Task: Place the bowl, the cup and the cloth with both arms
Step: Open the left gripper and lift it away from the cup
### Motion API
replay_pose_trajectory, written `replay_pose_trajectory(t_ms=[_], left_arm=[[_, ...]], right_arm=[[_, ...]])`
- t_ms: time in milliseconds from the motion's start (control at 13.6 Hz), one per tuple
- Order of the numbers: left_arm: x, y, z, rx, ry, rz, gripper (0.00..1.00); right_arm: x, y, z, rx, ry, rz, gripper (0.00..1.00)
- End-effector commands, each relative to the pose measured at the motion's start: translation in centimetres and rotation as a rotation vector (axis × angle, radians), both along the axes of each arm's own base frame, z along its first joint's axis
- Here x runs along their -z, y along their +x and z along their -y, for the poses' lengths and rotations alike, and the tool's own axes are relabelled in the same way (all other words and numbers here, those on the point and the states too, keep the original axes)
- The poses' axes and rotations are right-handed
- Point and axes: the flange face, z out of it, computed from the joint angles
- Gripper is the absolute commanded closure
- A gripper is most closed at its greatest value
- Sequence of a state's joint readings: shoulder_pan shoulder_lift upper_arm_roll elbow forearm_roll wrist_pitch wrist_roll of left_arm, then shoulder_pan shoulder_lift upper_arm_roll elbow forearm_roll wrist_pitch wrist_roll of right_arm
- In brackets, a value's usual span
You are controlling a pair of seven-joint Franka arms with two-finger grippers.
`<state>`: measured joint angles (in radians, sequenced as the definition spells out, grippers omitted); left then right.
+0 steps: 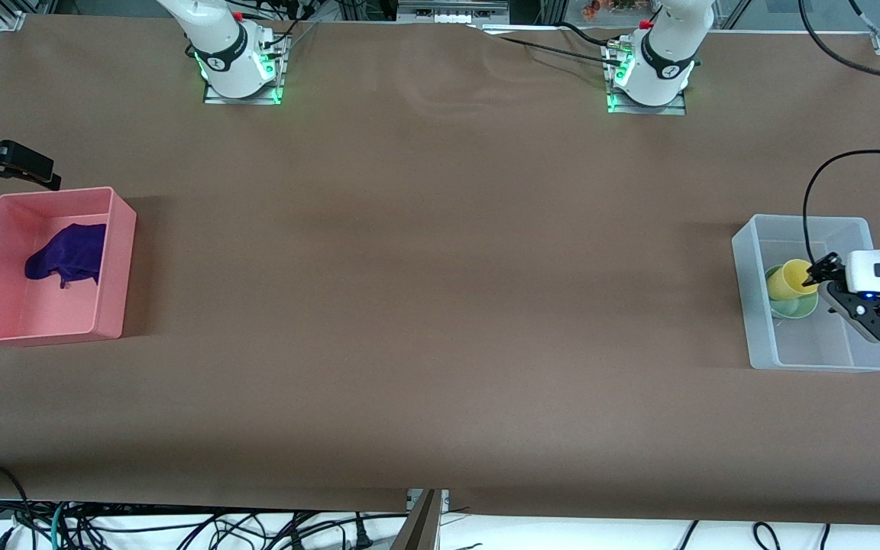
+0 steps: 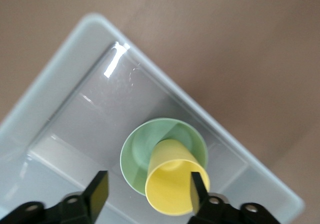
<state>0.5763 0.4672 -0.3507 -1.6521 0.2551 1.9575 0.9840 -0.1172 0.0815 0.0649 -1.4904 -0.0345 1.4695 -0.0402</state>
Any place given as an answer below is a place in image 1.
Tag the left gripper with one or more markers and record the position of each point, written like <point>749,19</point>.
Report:
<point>826,269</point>

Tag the yellow cup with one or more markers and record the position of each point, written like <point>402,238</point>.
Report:
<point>784,281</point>

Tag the pale green bowl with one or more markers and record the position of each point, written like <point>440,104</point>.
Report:
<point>791,310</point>

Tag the purple cloth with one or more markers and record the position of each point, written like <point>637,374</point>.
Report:
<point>73,252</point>

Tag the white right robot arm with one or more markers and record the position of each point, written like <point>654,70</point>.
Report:
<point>226,53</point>

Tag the clear plastic bin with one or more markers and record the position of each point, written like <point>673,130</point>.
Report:
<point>822,347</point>

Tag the pink plastic bin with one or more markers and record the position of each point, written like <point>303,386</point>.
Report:
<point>43,305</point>

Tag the colourful background items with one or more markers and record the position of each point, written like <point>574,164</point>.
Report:
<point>616,8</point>

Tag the brown table cover sheet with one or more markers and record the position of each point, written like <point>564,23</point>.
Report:
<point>440,305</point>

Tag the white power strip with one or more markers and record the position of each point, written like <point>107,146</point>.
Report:
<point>451,11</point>

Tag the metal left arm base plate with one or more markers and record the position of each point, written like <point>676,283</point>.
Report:
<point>677,107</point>

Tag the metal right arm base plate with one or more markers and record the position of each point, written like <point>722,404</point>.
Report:
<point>276,76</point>

